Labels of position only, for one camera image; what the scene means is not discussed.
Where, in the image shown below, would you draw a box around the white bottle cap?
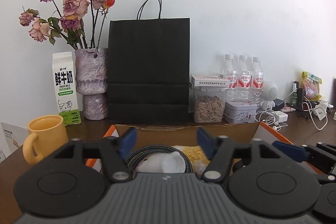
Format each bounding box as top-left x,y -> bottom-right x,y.
161,154 -> 185,173

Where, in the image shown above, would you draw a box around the white charger block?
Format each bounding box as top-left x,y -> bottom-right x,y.
273,111 -> 288,123

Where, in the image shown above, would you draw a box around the purple textured vase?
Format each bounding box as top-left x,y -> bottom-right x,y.
75,48 -> 108,121

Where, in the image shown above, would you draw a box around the white wired earphones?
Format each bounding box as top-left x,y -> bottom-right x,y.
254,110 -> 288,131

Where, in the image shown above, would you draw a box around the white green milk carton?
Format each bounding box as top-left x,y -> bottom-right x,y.
52,52 -> 81,126

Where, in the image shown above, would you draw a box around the white cat plush toy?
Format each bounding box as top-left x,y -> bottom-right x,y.
135,152 -> 186,173

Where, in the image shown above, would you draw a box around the black paper shopping bag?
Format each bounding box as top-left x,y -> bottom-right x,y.
107,7 -> 190,124

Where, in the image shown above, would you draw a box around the black power adapter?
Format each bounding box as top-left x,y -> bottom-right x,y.
272,98 -> 285,111

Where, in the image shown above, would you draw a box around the right water bottle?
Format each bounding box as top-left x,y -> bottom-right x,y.
249,57 -> 264,106

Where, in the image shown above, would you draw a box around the white wall plug adapter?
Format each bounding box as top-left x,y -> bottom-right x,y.
313,102 -> 328,121

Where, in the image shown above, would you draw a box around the white robot figurine speaker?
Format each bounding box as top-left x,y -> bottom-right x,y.
260,81 -> 278,110

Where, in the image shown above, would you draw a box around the red orange cardboard box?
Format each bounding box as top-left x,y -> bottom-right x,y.
84,122 -> 326,180

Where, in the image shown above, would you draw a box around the white flat box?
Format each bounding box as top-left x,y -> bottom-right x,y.
191,75 -> 230,88

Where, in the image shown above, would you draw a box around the small green bottle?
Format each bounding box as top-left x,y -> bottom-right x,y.
291,81 -> 299,106

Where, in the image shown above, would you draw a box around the middle water bottle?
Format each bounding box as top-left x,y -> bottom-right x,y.
235,55 -> 252,100

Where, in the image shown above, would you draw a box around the white paper leaflet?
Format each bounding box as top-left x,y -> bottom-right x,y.
1,122 -> 29,158

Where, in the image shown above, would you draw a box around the left water bottle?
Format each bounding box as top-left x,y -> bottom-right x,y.
219,54 -> 238,102

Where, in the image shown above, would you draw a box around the colourful snack packet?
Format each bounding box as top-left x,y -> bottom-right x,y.
301,71 -> 322,101

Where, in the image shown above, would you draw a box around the decorated metal tin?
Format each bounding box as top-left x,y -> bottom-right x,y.
223,100 -> 258,124

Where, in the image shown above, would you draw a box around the yellow knitted plush toy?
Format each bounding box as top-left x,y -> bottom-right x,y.
174,145 -> 210,177

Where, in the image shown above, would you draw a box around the white charging cable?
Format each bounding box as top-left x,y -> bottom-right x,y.
301,95 -> 330,131

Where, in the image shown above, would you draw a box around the clear jar of seeds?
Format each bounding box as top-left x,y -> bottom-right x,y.
194,86 -> 225,123

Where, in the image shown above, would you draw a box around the yellow ceramic mug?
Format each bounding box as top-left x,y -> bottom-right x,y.
22,115 -> 68,165

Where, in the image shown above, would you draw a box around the grey braided coiled cable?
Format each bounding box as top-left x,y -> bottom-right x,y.
125,144 -> 194,174

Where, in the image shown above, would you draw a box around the water bottle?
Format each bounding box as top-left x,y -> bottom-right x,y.
235,55 -> 252,100
249,57 -> 264,106
219,54 -> 238,102

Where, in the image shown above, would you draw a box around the dried pink rose bouquet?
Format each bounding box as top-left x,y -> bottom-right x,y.
19,0 -> 116,53

